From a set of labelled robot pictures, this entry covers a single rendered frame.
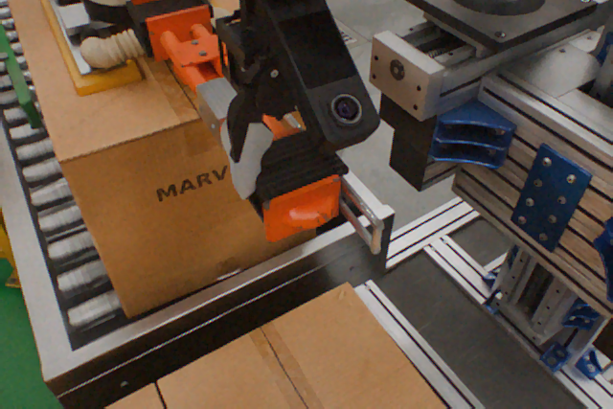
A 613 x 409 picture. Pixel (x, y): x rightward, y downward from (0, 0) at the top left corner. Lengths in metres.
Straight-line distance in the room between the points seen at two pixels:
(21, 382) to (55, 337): 0.72
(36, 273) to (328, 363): 0.57
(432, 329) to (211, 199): 0.75
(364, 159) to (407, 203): 0.28
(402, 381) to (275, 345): 0.23
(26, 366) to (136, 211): 0.97
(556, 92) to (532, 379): 0.76
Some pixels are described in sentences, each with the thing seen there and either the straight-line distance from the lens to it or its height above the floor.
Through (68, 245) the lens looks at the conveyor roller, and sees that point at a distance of 1.24.
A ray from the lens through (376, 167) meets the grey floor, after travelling 2.11.
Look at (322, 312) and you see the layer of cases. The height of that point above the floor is 0.54.
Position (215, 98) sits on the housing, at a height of 1.09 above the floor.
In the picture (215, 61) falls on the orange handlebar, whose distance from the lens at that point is 0.67.
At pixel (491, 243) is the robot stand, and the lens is 1.66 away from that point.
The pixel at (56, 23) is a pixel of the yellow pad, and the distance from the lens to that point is 1.08.
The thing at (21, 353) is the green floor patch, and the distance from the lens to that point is 1.81.
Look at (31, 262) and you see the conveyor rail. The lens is 1.17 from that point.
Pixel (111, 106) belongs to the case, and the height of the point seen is 0.95.
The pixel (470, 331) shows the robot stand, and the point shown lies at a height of 0.21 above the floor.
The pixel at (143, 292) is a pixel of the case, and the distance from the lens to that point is 1.03.
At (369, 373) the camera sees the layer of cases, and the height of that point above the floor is 0.54.
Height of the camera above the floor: 1.43
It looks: 44 degrees down
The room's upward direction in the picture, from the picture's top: straight up
